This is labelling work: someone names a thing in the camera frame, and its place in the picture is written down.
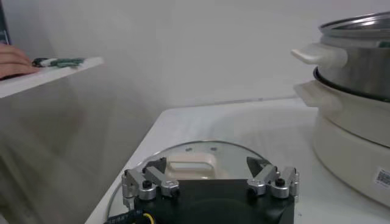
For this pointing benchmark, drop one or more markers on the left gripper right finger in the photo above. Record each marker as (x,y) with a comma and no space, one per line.
(274,185)

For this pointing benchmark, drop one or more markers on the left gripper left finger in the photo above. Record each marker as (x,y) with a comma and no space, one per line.
(152,188)

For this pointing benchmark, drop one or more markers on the glass pot lid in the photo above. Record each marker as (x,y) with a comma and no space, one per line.
(225,152)

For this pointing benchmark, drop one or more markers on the stainless steel steamer basket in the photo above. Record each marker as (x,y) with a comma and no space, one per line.
(359,67)

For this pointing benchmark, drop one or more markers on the person's bare hand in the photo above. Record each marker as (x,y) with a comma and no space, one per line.
(13,62)

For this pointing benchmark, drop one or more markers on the cream electric pot base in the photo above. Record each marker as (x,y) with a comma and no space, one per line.
(350,146)

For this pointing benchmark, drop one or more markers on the white side table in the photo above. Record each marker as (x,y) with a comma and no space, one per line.
(45,76)

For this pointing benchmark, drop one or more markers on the small white black device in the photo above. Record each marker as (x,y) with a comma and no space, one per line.
(48,62)

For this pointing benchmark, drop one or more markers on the dark panel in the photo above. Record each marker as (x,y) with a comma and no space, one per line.
(3,21)

